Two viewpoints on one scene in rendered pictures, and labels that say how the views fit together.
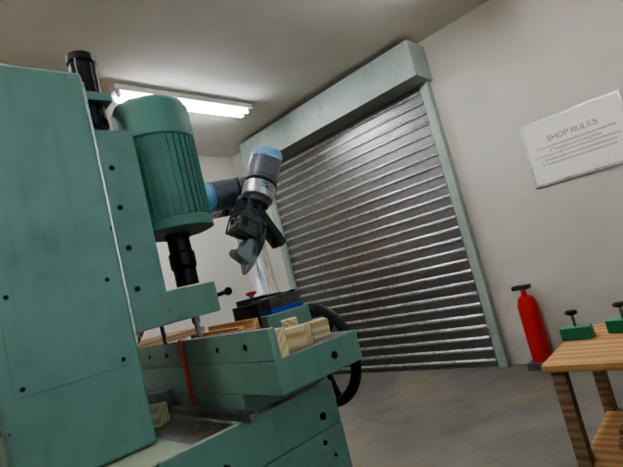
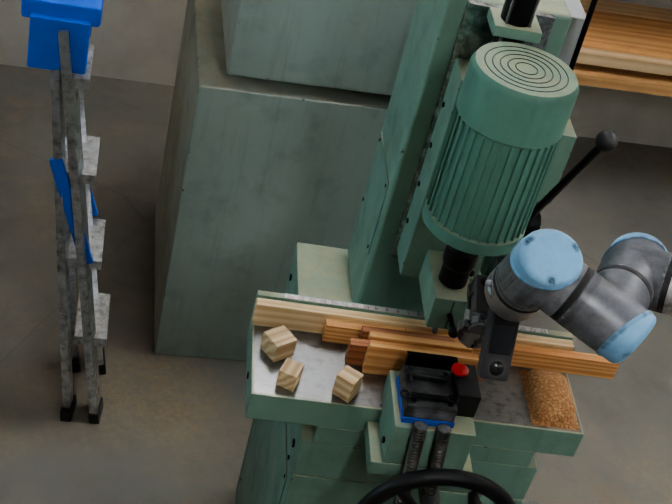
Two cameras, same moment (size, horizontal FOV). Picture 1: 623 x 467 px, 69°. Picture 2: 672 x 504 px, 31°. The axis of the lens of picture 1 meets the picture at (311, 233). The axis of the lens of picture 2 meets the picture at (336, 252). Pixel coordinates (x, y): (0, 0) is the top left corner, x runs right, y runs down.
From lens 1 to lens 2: 2.55 m
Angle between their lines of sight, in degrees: 119
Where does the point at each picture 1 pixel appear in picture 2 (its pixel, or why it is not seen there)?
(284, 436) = not seen: hidden behind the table
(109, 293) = (382, 196)
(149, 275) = (412, 221)
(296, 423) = not seen: hidden behind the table
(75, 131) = (426, 50)
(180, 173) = (442, 159)
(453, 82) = not seen: outside the picture
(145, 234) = (424, 186)
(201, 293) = (429, 291)
